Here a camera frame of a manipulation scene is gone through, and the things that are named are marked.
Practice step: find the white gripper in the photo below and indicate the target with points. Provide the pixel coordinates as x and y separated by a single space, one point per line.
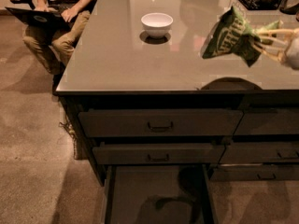
292 52

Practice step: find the top right drawer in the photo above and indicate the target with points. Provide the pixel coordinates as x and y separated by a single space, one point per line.
273 121

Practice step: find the black laptop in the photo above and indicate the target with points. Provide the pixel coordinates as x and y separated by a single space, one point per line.
38 18

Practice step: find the seated person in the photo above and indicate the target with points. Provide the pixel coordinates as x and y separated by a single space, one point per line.
53 47

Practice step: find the dark round object on counter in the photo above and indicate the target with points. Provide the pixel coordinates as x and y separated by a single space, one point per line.
289 7

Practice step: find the green jalapeno chip bag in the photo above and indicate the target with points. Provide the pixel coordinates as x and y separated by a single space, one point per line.
233 34

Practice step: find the open bottom left drawer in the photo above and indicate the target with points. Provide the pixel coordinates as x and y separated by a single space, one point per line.
170 194

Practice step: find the bottom right drawer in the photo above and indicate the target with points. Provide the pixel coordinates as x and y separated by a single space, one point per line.
270 172

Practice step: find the top left drawer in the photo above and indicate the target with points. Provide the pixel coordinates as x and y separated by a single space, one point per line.
159 122

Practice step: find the middle left drawer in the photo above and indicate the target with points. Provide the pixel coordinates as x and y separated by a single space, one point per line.
122 154

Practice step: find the middle right drawer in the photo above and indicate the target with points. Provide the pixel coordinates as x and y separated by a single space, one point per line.
260 152

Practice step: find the white ceramic bowl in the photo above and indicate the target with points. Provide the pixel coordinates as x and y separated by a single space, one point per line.
156 25

